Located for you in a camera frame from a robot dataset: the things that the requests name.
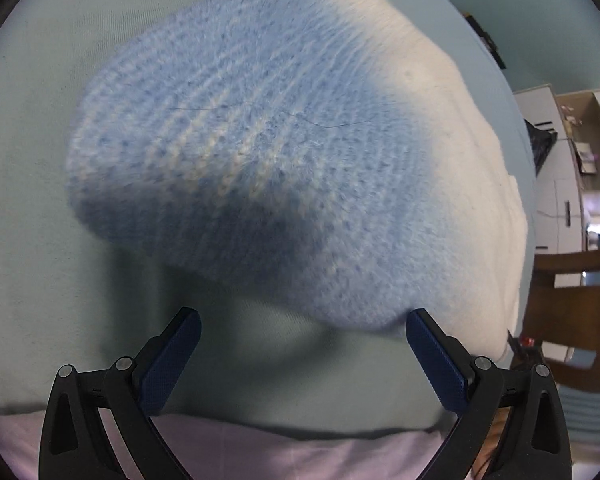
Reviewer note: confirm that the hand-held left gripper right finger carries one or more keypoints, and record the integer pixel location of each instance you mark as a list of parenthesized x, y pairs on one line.
[(436, 360)]

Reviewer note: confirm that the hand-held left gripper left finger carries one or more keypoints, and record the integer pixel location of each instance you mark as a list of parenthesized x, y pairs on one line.
[(172, 360)]

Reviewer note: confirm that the blue and white knit sweater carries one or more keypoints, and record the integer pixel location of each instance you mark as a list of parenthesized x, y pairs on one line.
[(280, 150)]

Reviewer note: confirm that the wooden chair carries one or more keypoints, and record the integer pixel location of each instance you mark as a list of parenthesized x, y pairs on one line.
[(575, 310)]

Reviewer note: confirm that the blue striped cloth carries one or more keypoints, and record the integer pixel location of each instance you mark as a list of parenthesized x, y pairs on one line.
[(592, 417)]

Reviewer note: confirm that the white drawer cabinet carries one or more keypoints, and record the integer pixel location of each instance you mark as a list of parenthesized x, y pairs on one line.
[(555, 195)]

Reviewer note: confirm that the pink box on shelf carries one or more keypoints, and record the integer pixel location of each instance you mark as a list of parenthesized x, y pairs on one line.
[(586, 156)]

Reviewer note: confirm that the black plastic bag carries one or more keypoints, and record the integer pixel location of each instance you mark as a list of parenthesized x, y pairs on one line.
[(542, 142)]

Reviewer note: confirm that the black and white box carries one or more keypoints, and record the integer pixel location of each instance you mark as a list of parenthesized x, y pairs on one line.
[(487, 40)]

